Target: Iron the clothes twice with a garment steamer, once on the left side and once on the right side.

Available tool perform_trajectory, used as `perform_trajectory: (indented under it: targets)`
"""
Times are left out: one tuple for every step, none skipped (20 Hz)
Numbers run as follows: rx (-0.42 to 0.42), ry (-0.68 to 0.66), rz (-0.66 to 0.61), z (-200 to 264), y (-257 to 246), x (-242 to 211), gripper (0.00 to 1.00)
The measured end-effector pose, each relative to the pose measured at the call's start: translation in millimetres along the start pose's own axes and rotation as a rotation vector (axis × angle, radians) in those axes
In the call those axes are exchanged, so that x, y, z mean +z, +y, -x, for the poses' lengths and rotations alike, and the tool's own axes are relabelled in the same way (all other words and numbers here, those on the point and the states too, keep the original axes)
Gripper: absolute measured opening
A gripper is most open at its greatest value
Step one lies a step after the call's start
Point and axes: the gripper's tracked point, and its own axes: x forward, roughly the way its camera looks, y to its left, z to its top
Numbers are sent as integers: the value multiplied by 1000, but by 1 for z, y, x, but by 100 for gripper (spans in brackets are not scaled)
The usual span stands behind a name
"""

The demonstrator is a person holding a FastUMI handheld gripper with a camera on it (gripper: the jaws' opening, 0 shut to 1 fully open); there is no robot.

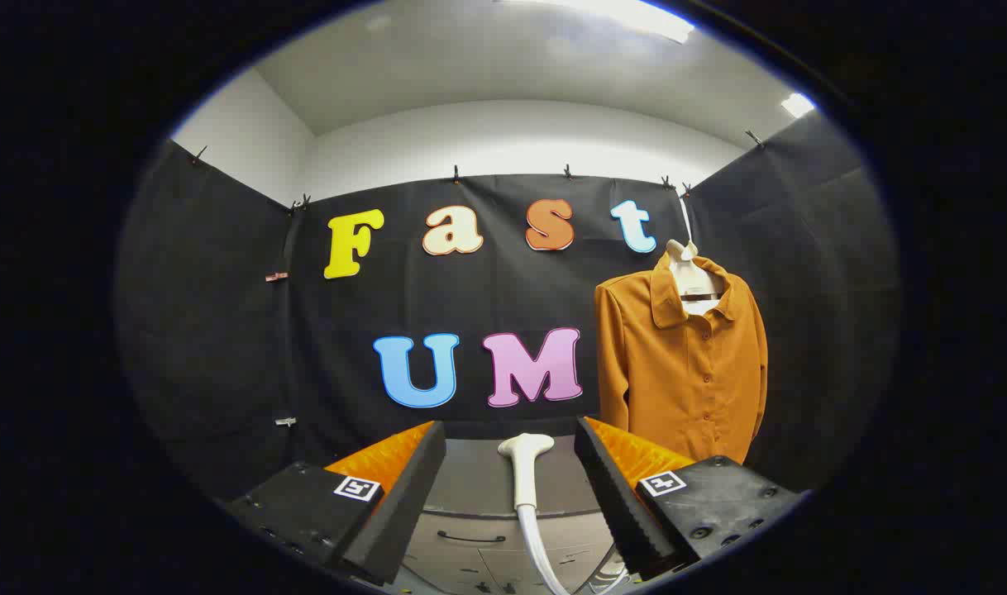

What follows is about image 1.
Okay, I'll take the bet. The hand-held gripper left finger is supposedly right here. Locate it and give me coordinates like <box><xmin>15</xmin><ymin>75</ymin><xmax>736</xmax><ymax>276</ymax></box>
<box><xmin>222</xmin><ymin>420</ymin><xmax>448</xmax><ymax>588</ymax></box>

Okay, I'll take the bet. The grey cabinet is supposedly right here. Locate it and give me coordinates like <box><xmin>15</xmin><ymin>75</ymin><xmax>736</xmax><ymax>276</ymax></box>
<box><xmin>388</xmin><ymin>436</ymin><xmax>637</xmax><ymax>595</ymax></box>

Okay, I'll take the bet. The orange button shirt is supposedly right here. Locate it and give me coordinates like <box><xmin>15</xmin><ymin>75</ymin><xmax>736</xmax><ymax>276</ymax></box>
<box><xmin>594</xmin><ymin>250</ymin><xmax>769</xmax><ymax>465</ymax></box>

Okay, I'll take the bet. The white steamer hose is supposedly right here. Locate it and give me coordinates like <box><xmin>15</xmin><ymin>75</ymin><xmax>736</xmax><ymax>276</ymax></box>
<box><xmin>516</xmin><ymin>502</ymin><xmax>572</xmax><ymax>595</ymax></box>

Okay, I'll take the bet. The long ceiling light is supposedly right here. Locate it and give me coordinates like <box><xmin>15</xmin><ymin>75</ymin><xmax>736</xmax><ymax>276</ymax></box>
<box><xmin>503</xmin><ymin>0</ymin><xmax>694</xmax><ymax>44</ymax></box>

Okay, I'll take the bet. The white mannequin torso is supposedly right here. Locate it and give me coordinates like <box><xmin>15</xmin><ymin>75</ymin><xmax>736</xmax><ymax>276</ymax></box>
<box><xmin>666</xmin><ymin>194</ymin><xmax>726</xmax><ymax>317</ymax></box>

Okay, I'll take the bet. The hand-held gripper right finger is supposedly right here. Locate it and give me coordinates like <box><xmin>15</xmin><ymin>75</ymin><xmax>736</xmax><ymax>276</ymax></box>
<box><xmin>574</xmin><ymin>416</ymin><xmax>806</xmax><ymax>582</ymax></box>

